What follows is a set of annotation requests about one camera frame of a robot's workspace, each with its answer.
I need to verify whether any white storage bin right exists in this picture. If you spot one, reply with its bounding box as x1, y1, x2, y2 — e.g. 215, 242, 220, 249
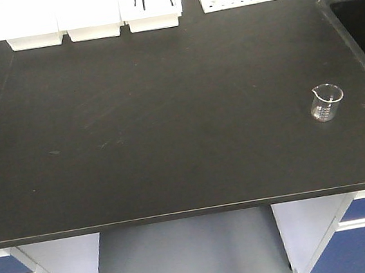
118, 0, 183, 32

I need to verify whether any white storage bin middle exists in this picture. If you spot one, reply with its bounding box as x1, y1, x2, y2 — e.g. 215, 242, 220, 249
53, 0, 122, 42

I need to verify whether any white storage bin left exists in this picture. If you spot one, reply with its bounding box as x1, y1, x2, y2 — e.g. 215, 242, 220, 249
0, 0, 63, 52

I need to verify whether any white storage bin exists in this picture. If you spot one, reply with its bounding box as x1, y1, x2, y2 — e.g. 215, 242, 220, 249
118, 0, 183, 32
0, 0, 63, 52
53, 0, 122, 42

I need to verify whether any small clear glass beaker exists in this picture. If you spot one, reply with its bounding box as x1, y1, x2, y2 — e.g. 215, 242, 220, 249
310, 83, 344, 122

